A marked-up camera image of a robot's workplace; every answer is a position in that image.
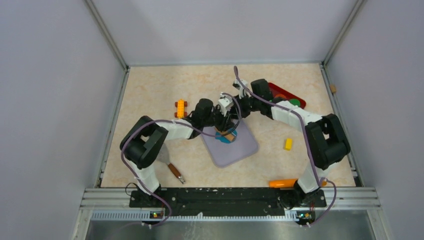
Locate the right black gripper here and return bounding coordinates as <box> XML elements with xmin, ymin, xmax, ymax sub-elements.
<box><xmin>230</xmin><ymin>94</ymin><xmax>260</xmax><ymax>122</ymax></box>

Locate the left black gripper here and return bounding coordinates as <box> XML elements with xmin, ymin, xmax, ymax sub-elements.
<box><xmin>201</xmin><ymin>104</ymin><xmax>234</xmax><ymax>133</ymax></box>

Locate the blue dough piece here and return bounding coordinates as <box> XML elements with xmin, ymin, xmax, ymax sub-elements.
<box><xmin>215</xmin><ymin>130</ymin><xmax>238</xmax><ymax>144</ymax></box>

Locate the wooden rolling pin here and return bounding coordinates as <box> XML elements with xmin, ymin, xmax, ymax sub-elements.
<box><xmin>222</xmin><ymin>120</ymin><xmax>240</xmax><ymax>143</ymax></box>

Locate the lavender plastic tray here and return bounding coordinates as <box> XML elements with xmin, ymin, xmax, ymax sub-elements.
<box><xmin>201</xmin><ymin>121</ymin><xmax>259</xmax><ymax>168</ymax></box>

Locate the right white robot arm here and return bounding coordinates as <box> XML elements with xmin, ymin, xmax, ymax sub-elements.
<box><xmin>233</xmin><ymin>77</ymin><xmax>351</xmax><ymax>206</ymax></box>

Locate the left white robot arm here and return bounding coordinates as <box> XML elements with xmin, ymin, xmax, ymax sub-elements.
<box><xmin>119</xmin><ymin>93</ymin><xmax>243</xmax><ymax>207</ymax></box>

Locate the orange dough disc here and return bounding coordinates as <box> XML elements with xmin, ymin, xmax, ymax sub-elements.
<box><xmin>275</xmin><ymin>94</ymin><xmax>287</xmax><ymax>101</ymax></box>

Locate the green dough disc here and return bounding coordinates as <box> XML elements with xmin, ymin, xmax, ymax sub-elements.
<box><xmin>289</xmin><ymin>98</ymin><xmax>301</xmax><ymax>107</ymax></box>

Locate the red plate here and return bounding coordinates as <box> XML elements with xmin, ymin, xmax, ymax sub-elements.
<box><xmin>268</xmin><ymin>82</ymin><xmax>307</xmax><ymax>109</ymax></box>

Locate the orange toy car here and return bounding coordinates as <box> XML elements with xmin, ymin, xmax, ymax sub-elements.
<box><xmin>174</xmin><ymin>99</ymin><xmax>188</xmax><ymax>119</ymax></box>

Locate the yellow block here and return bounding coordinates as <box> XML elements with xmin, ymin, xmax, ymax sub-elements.
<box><xmin>284</xmin><ymin>138</ymin><xmax>293</xmax><ymax>151</ymax></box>

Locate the small wooden block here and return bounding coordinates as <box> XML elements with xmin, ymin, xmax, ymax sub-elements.
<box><xmin>329</xmin><ymin>84</ymin><xmax>337</xmax><ymax>94</ymax></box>

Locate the orange carrot toy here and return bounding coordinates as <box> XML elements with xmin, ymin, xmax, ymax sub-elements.
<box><xmin>268</xmin><ymin>178</ymin><xmax>328</xmax><ymax>189</ymax></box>

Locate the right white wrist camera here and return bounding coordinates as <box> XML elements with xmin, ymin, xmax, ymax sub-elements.
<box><xmin>232</xmin><ymin>78</ymin><xmax>248</xmax><ymax>99</ymax></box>

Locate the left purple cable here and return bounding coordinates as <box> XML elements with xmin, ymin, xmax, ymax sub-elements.
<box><xmin>120</xmin><ymin>92</ymin><xmax>243</xmax><ymax>228</ymax></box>

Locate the purple cable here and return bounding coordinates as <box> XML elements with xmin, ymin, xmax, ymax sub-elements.
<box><xmin>120</xmin><ymin>92</ymin><xmax>243</xmax><ymax>228</ymax></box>
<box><xmin>233</xmin><ymin>65</ymin><xmax>337</xmax><ymax>226</ymax></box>

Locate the metal scraper wooden handle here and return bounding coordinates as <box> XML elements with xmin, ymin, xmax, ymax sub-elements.
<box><xmin>156</xmin><ymin>144</ymin><xmax>186</xmax><ymax>185</ymax></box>

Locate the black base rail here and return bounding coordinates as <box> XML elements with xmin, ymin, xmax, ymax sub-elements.
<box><xmin>129</xmin><ymin>187</ymin><xmax>327</xmax><ymax>217</ymax></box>

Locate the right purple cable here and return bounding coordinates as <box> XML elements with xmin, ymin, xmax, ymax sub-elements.
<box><xmin>233</xmin><ymin>65</ymin><xmax>337</xmax><ymax>226</ymax></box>

